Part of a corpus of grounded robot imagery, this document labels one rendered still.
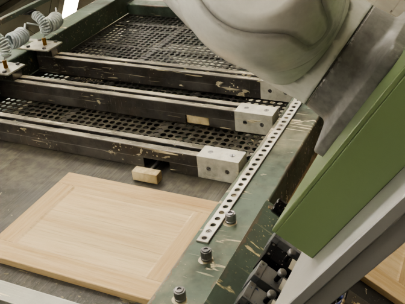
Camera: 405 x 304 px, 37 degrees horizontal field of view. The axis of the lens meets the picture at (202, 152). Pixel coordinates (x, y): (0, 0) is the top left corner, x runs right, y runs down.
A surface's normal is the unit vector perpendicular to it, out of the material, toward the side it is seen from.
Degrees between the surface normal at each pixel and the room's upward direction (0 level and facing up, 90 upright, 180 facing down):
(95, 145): 90
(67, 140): 90
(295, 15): 148
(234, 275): 90
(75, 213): 60
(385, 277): 90
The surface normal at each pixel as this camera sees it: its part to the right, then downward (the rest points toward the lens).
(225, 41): -0.40, 0.87
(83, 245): -0.07, -0.86
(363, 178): -0.47, 0.58
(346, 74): -0.39, 0.24
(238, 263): 0.39, -0.66
